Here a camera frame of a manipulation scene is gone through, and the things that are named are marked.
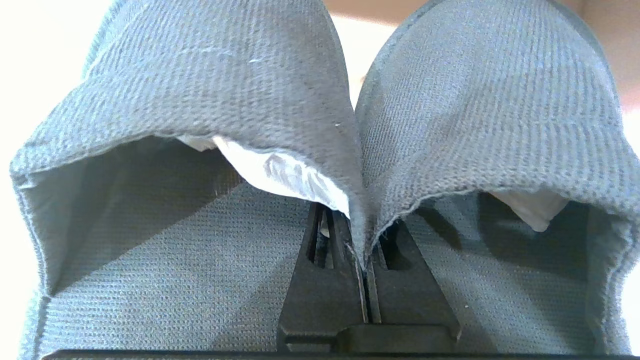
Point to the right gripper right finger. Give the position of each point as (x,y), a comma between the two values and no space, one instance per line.
(407,292)

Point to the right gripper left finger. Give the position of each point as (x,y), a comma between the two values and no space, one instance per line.
(320,292)

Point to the grey fabric slipper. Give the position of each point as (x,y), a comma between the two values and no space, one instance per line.
(200,150)
(500,150)

